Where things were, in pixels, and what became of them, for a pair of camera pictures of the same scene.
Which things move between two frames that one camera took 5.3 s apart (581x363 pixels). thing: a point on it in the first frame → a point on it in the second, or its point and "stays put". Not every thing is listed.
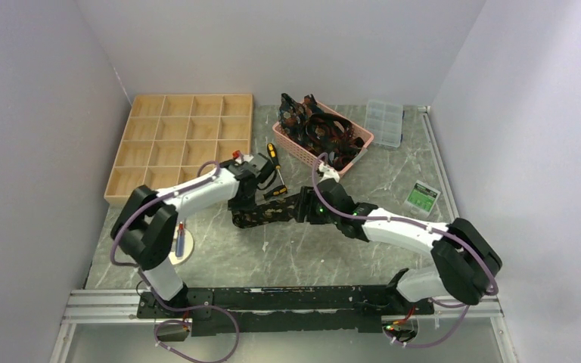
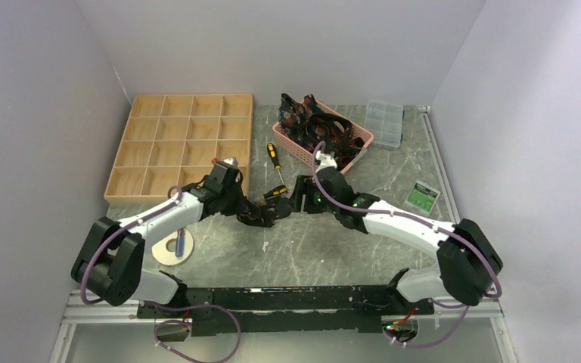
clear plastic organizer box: [384, 120] stays put
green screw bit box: [422, 197] stays put
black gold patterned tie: [272, 211] stays put
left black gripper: [249, 202] → [240, 204]
